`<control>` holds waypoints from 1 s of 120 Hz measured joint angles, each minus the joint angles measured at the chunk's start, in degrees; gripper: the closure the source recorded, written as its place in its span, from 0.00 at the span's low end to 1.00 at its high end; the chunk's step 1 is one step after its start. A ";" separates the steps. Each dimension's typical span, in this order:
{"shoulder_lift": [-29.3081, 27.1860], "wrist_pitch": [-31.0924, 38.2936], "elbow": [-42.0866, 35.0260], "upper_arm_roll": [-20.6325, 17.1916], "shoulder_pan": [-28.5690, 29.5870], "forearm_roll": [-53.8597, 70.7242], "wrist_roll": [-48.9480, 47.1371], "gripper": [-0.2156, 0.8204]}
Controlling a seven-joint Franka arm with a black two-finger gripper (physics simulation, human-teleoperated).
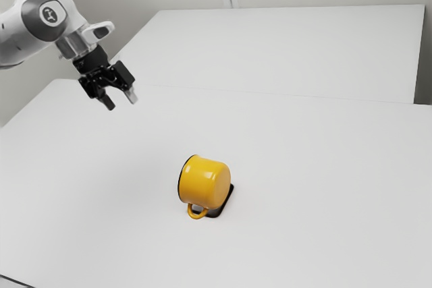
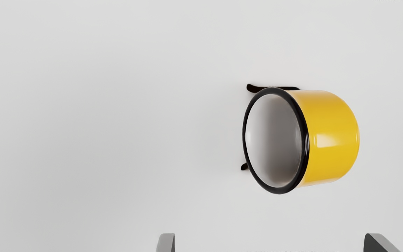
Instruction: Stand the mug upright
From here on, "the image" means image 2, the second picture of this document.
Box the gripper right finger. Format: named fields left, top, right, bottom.
left=363, top=233, right=401, bottom=252

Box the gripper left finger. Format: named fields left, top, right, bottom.
left=156, top=233, right=175, bottom=252

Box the yellow enamel mug black rim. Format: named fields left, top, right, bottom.
left=242, top=87, right=360, bottom=195

